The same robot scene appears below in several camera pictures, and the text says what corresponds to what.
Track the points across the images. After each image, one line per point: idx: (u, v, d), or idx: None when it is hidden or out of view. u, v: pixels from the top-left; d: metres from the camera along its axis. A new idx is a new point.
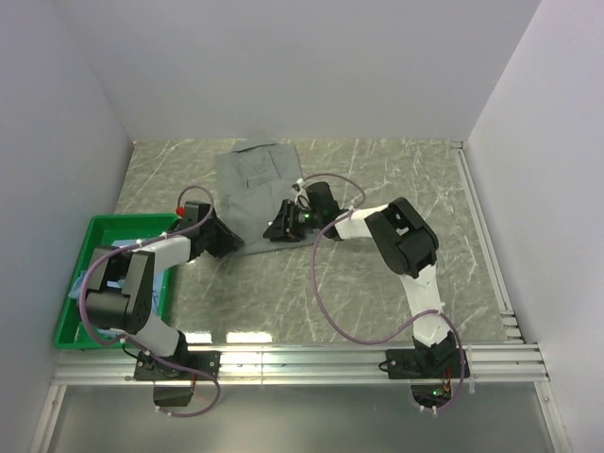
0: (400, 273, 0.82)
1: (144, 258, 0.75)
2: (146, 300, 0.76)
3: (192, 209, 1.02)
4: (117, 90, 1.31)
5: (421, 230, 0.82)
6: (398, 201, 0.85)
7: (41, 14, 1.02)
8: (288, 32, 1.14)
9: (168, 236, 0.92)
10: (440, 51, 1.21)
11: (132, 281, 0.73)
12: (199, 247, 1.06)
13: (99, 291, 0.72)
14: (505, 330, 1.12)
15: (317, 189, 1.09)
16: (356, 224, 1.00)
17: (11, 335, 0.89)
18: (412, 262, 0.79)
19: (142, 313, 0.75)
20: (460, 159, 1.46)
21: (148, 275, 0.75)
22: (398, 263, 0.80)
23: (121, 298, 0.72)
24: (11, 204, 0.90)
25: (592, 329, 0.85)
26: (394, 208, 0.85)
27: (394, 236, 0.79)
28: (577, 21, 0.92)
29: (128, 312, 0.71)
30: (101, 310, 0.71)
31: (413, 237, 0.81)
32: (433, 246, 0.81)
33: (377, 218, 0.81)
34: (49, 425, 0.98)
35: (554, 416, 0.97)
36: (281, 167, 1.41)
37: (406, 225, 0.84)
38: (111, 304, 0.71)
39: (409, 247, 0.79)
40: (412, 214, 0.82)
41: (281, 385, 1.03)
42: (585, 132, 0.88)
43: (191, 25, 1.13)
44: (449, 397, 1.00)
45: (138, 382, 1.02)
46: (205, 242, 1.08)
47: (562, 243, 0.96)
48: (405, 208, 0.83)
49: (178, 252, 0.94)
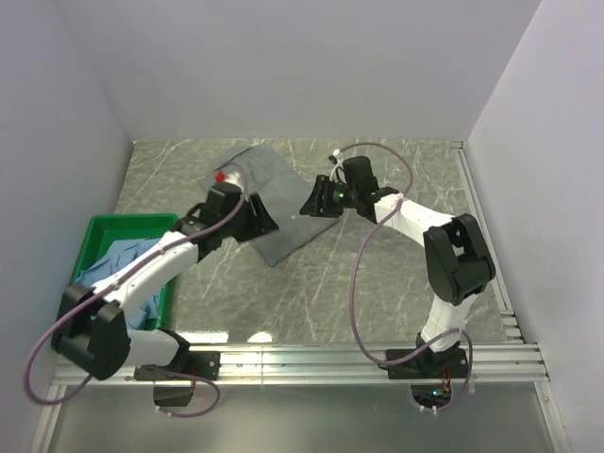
0: (443, 297, 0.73)
1: (113, 315, 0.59)
2: (120, 349, 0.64)
3: (217, 195, 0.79)
4: (117, 90, 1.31)
5: (481, 260, 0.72)
6: (465, 218, 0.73)
7: (41, 15, 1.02)
8: (288, 31, 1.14)
9: (165, 249, 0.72)
10: (440, 50, 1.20)
11: (97, 339, 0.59)
12: (215, 244, 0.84)
13: (67, 340, 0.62)
14: (505, 330, 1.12)
15: (356, 162, 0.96)
16: (405, 222, 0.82)
17: (12, 335, 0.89)
18: (461, 293, 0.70)
19: (114, 360, 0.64)
20: (460, 159, 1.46)
21: (117, 330, 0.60)
22: (446, 289, 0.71)
23: (86, 354, 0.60)
24: (11, 204, 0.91)
25: (593, 328, 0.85)
26: (458, 225, 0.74)
27: (452, 262, 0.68)
28: (577, 20, 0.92)
29: (93, 370, 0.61)
30: (69, 355, 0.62)
31: (470, 264, 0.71)
32: (488, 279, 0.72)
33: (439, 238, 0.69)
34: (49, 425, 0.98)
35: (554, 416, 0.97)
36: (267, 165, 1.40)
37: (465, 245, 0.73)
38: (76, 358, 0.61)
39: (462, 276, 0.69)
40: (477, 238, 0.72)
41: (281, 385, 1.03)
42: (582, 132, 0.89)
43: (191, 25, 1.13)
44: (449, 397, 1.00)
45: (139, 382, 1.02)
46: (222, 238, 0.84)
47: (562, 243, 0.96)
48: (472, 228, 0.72)
49: (178, 260, 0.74)
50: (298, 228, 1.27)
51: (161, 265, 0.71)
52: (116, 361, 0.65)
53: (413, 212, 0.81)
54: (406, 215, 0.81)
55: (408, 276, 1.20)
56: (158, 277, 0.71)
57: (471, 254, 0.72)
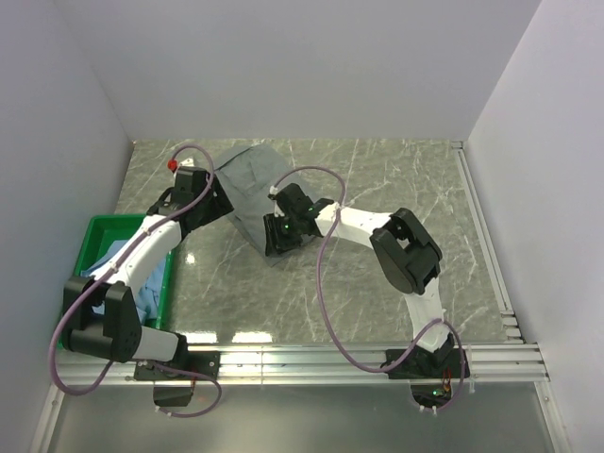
0: (406, 290, 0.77)
1: (121, 293, 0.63)
2: (133, 328, 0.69)
3: (185, 176, 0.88)
4: (116, 90, 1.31)
5: (427, 246, 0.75)
6: (401, 212, 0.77)
7: (41, 14, 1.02)
8: (287, 32, 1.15)
9: (149, 230, 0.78)
10: (440, 51, 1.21)
11: (110, 321, 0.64)
12: (193, 222, 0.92)
13: (81, 329, 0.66)
14: (505, 330, 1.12)
15: (285, 190, 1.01)
16: (351, 231, 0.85)
17: (11, 335, 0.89)
18: (421, 283, 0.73)
19: (130, 340, 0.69)
20: (460, 159, 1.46)
21: (128, 308, 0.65)
22: (406, 283, 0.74)
23: (103, 337, 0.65)
24: (11, 203, 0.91)
25: (592, 329, 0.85)
26: (396, 219, 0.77)
27: (402, 258, 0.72)
28: (578, 21, 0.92)
29: (113, 351, 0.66)
30: (86, 345, 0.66)
31: (419, 254, 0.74)
32: (438, 260, 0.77)
33: (384, 238, 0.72)
34: (49, 425, 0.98)
35: (554, 416, 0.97)
36: (267, 165, 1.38)
37: (410, 238, 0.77)
38: (94, 341, 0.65)
39: (416, 267, 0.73)
40: (417, 227, 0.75)
41: (281, 385, 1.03)
42: (582, 132, 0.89)
43: (191, 25, 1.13)
44: (449, 397, 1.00)
45: (138, 382, 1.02)
46: (198, 216, 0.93)
47: (561, 242, 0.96)
48: (411, 221, 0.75)
49: (167, 240, 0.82)
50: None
51: (150, 243, 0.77)
52: (132, 341, 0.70)
53: (354, 218, 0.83)
54: (348, 223, 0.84)
55: None
56: (152, 256, 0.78)
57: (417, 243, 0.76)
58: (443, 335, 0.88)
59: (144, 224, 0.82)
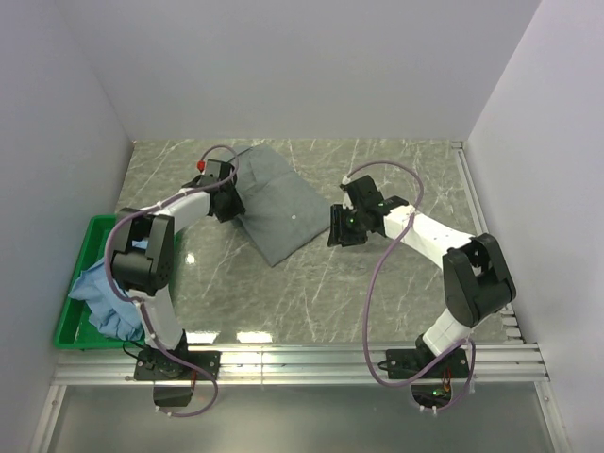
0: (460, 320, 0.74)
1: (166, 221, 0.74)
2: (169, 262, 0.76)
3: (215, 166, 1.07)
4: (117, 90, 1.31)
5: (502, 283, 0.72)
6: (485, 240, 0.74)
7: (41, 15, 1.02)
8: (288, 32, 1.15)
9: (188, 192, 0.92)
10: (439, 51, 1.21)
11: (155, 243, 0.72)
12: (219, 203, 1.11)
13: (125, 253, 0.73)
14: (505, 330, 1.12)
15: (358, 180, 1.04)
16: (420, 240, 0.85)
17: (12, 335, 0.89)
18: (479, 319, 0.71)
19: (164, 276, 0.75)
20: (460, 159, 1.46)
21: (169, 238, 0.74)
22: (466, 314, 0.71)
23: (145, 260, 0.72)
24: (10, 204, 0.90)
25: (593, 329, 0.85)
26: (476, 244, 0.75)
27: (472, 289, 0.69)
28: (578, 20, 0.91)
29: (153, 273, 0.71)
30: (126, 269, 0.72)
31: (491, 287, 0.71)
32: (508, 300, 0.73)
33: (459, 261, 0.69)
34: (49, 425, 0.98)
35: (554, 416, 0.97)
36: (266, 166, 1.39)
37: (486, 266, 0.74)
38: (135, 262, 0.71)
39: (484, 302, 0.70)
40: (497, 260, 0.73)
41: (281, 385, 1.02)
42: (582, 129, 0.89)
43: (191, 25, 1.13)
44: (449, 397, 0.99)
45: (139, 382, 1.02)
46: (223, 199, 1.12)
47: (560, 240, 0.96)
48: (492, 251, 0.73)
49: (198, 206, 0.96)
50: (297, 229, 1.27)
51: (187, 200, 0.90)
52: (166, 275, 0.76)
53: (427, 230, 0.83)
54: (420, 231, 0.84)
55: (408, 276, 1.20)
56: (185, 215, 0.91)
57: (492, 276, 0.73)
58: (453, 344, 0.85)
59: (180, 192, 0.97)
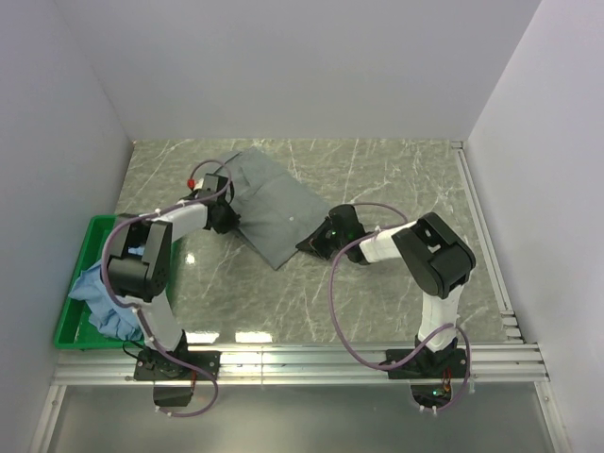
0: (431, 293, 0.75)
1: (163, 226, 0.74)
2: (164, 266, 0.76)
3: (212, 179, 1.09)
4: (116, 90, 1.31)
5: (455, 246, 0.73)
6: (427, 215, 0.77)
7: (41, 17, 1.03)
8: (287, 33, 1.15)
9: (185, 203, 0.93)
10: (439, 52, 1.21)
11: (151, 249, 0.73)
12: (216, 217, 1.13)
13: (121, 259, 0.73)
14: (505, 330, 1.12)
15: (342, 211, 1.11)
16: (381, 244, 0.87)
17: (12, 335, 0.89)
18: (446, 283, 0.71)
19: (159, 280, 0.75)
20: (460, 159, 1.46)
21: (165, 243, 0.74)
22: (430, 283, 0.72)
23: (142, 265, 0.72)
24: (11, 205, 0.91)
25: (592, 331, 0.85)
26: (425, 224, 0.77)
27: (424, 256, 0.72)
28: (578, 21, 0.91)
29: (148, 278, 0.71)
30: (123, 276, 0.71)
31: (446, 253, 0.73)
32: (471, 266, 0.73)
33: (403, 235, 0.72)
34: (49, 425, 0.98)
35: (554, 416, 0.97)
36: (259, 170, 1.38)
37: (438, 241, 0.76)
38: (130, 269, 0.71)
39: (443, 265, 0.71)
40: (444, 228, 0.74)
41: (281, 385, 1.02)
42: (579, 126, 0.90)
43: (190, 26, 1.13)
44: (449, 397, 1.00)
45: (139, 382, 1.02)
46: (220, 213, 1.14)
47: (559, 238, 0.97)
48: (436, 223, 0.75)
49: (196, 217, 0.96)
50: (296, 230, 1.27)
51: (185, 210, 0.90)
52: (161, 278, 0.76)
53: (384, 233, 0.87)
54: (378, 237, 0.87)
55: (408, 276, 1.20)
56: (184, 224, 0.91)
57: (444, 244, 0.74)
58: (446, 337, 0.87)
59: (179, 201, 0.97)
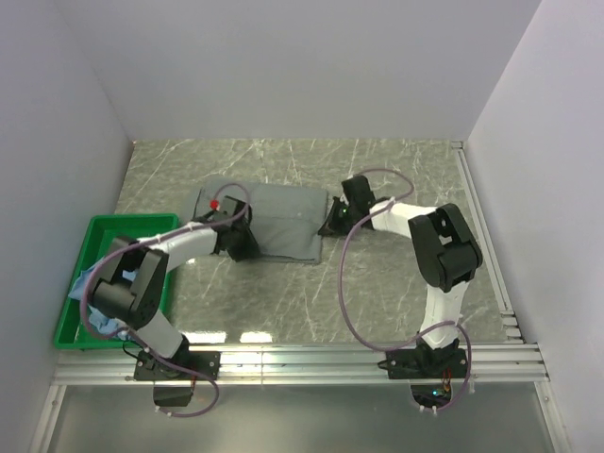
0: (434, 284, 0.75)
1: (158, 257, 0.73)
2: (154, 296, 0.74)
3: (229, 202, 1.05)
4: (117, 90, 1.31)
5: (467, 244, 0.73)
6: (446, 207, 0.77)
7: (41, 18, 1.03)
8: (286, 33, 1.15)
9: (193, 227, 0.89)
10: (439, 52, 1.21)
11: (142, 279, 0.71)
12: (226, 243, 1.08)
13: (110, 283, 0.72)
14: (505, 330, 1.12)
15: (353, 179, 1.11)
16: (395, 219, 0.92)
17: (12, 335, 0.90)
18: (450, 277, 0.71)
19: (146, 311, 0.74)
20: (460, 159, 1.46)
21: (157, 275, 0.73)
22: (435, 275, 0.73)
23: (128, 293, 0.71)
24: (11, 205, 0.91)
25: (593, 331, 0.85)
26: (443, 213, 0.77)
27: (434, 248, 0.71)
28: (578, 20, 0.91)
29: (132, 310, 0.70)
30: (109, 301, 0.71)
31: (457, 249, 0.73)
32: (477, 264, 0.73)
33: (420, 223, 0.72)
34: (49, 425, 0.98)
35: (555, 416, 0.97)
36: (233, 192, 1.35)
37: (451, 233, 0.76)
38: (118, 295, 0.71)
39: (450, 260, 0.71)
40: (461, 226, 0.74)
41: (280, 385, 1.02)
42: (580, 125, 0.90)
43: (190, 26, 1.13)
44: (449, 397, 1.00)
45: (139, 382, 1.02)
46: (232, 239, 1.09)
47: (559, 238, 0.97)
48: (454, 216, 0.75)
49: (199, 243, 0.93)
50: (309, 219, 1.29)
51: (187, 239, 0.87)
52: (149, 310, 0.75)
53: (401, 209, 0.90)
54: (395, 212, 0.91)
55: (408, 276, 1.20)
56: (186, 248, 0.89)
57: (457, 241, 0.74)
58: (448, 335, 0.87)
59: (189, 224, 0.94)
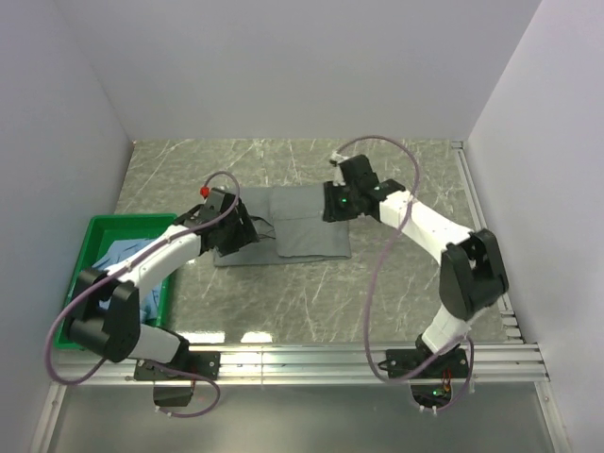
0: (453, 312, 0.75)
1: (127, 293, 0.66)
2: (130, 327, 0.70)
3: (217, 196, 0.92)
4: (117, 90, 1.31)
5: (496, 279, 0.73)
6: (485, 236, 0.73)
7: (41, 18, 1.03)
8: (286, 34, 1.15)
9: (171, 238, 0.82)
10: (439, 52, 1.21)
11: (112, 317, 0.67)
12: (213, 241, 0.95)
13: (83, 320, 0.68)
14: (505, 330, 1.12)
15: (352, 160, 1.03)
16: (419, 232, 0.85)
17: (12, 336, 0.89)
18: (473, 311, 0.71)
19: (125, 343, 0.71)
20: (460, 159, 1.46)
21: (129, 310, 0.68)
22: (459, 308, 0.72)
23: (100, 332, 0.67)
24: (11, 204, 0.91)
25: (593, 331, 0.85)
26: (477, 241, 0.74)
27: (468, 285, 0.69)
28: (578, 21, 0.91)
29: (108, 347, 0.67)
30: (84, 339, 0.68)
31: (486, 284, 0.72)
32: (500, 295, 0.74)
33: (459, 260, 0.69)
34: (49, 425, 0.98)
35: (554, 416, 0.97)
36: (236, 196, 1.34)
37: (482, 263, 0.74)
38: (91, 334, 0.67)
39: (478, 297, 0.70)
40: (494, 258, 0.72)
41: (280, 385, 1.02)
42: (580, 126, 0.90)
43: (190, 26, 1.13)
44: (449, 397, 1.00)
45: (139, 382, 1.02)
46: (220, 236, 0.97)
47: (559, 239, 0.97)
48: (491, 249, 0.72)
49: (184, 250, 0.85)
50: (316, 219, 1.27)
51: (165, 254, 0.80)
52: (128, 341, 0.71)
53: (427, 221, 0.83)
54: (419, 223, 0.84)
55: (408, 276, 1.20)
56: (166, 262, 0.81)
57: (486, 273, 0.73)
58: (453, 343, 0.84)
59: (169, 230, 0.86)
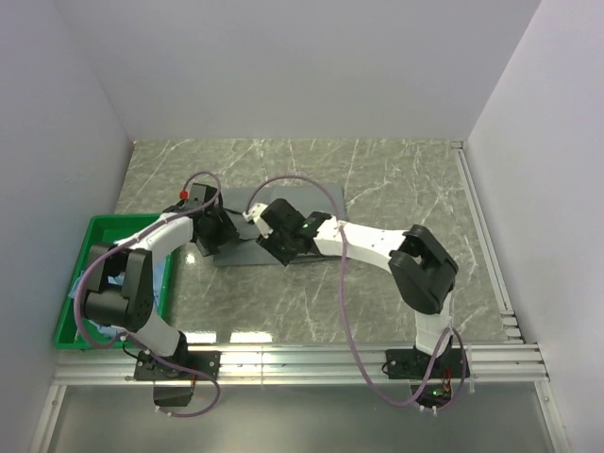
0: (422, 309, 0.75)
1: (142, 257, 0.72)
2: (146, 295, 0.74)
3: (199, 189, 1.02)
4: (116, 91, 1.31)
5: (446, 263, 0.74)
6: (417, 231, 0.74)
7: (41, 18, 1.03)
8: (286, 34, 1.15)
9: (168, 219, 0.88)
10: (439, 52, 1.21)
11: (130, 282, 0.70)
12: (203, 228, 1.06)
13: (99, 292, 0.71)
14: (505, 330, 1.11)
15: (272, 207, 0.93)
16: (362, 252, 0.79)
17: (12, 336, 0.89)
18: (440, 302, 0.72)
19: (142, 311, 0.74)
20: (460, 159, 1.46)
21: (145, 274, 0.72)
22: (426, 305, 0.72)
23: (120, 298, 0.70)
24: (11, 205, 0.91)
25: (593, 331, 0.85)
26: (411, 238, 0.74)
27: (425, 284, 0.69)
28: (578, 22, 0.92)
29: (129, 311, 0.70)
30: (102, 310, 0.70)
31: (439, 272, 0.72)
32: (455, 274, 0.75)
33: (405, 263, 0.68)
34: (49, 425, 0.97)
35: (554, 416, 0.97)
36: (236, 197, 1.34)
37: (426, 254, 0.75)
38: (109, 303, 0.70)
39: (437, 289, 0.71)
40: (434, 244, 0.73)
41: (280, 385, 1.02)
42: (580, 126, 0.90)
43: (190, 27, 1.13)
44: (449, 397, 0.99)
45: (139, 382, 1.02)
46: (209, 223, 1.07)
47: (559, 239, 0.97)
48: (427, 239, 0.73)
49: (180, 231, 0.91)
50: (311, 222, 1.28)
51: (167, 229, 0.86)
52: (145, 310, 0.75)
53: (362, 238, 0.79)
54: (359, 243, 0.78)
55: None
56: (167, 241, 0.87)
57: (434, 260, 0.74)
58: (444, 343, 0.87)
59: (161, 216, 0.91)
